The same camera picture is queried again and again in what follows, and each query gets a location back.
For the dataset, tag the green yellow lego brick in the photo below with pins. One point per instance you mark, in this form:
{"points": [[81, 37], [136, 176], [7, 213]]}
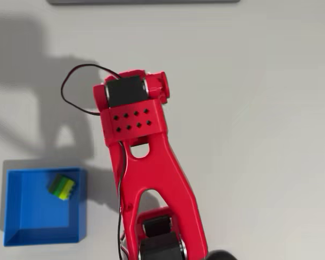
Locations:
{"points": [[62, 187]]}

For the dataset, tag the red robot arm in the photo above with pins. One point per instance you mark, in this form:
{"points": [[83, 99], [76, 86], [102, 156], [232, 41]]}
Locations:
{"points": [[151, 168]]}

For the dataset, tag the blue plastic bin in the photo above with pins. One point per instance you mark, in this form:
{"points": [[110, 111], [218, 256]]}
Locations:
{"points": [[38, 211]]}

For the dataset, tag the gray flat slab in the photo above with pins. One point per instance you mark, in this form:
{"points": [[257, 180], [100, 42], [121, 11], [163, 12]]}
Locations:
{"points": [[143, 1]]}

